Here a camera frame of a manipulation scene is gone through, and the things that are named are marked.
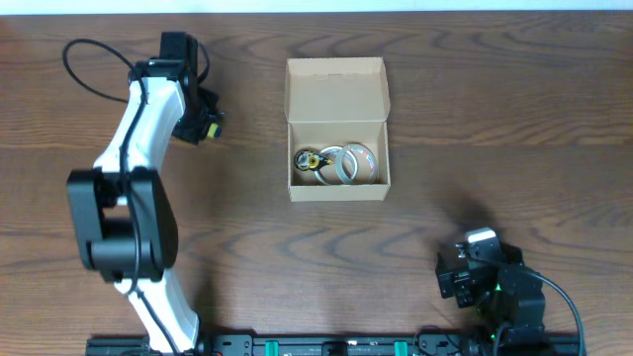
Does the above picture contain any clear brown packing tape roll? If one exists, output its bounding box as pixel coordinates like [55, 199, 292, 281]
[334, 143, 379, 185]

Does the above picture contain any black yellow correction tape dispenser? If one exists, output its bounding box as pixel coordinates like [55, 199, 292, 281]
[293, 148, 334, 171]

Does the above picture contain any white tape roll purple print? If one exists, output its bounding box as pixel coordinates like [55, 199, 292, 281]
[313, 144, 359, 187]

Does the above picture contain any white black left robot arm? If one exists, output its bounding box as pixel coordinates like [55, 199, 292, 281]
[66, 32, 223, 355]

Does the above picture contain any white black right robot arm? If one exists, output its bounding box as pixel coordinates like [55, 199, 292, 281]
[435, 240, 546, 348]

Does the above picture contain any open cardboard box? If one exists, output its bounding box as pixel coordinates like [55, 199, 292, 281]
[285, 57, 391, 202]

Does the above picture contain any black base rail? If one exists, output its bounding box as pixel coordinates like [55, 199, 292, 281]
[84, 333, 580, 356]

